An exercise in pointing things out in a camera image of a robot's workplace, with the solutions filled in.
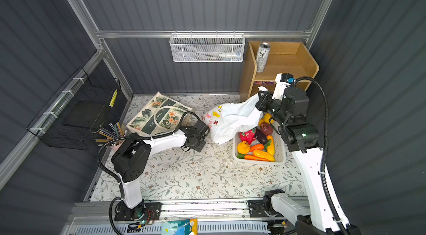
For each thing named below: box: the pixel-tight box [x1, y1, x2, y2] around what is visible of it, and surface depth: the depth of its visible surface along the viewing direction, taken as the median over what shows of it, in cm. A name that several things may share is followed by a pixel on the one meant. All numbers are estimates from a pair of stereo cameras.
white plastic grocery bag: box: [201, 86, 268, 145], surface depth 72 cm
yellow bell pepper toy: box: [236, 140, 251, 155], surface depth 87 cm
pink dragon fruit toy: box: [239, 128, 258, 145], surface depth 91 cm
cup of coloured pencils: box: [95, 121, 127, 153], surface depth 88 cm
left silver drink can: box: [256, 42, 272, 74], surface depth 81 cm
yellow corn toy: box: [252, 149, 276, 162], surface depth 88 cm
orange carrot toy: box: [244, 154, 271, 162], surface depth 86 cm
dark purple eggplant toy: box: [255, 126, 268, 145], surface depth 93 cm
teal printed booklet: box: [160, 218, 199, 235], surface depth 71 cm
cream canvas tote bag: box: [125, 91, 194, 137], surface depth 95 cm
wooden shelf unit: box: [239, 41, 319, 102], surface depth 88 cm
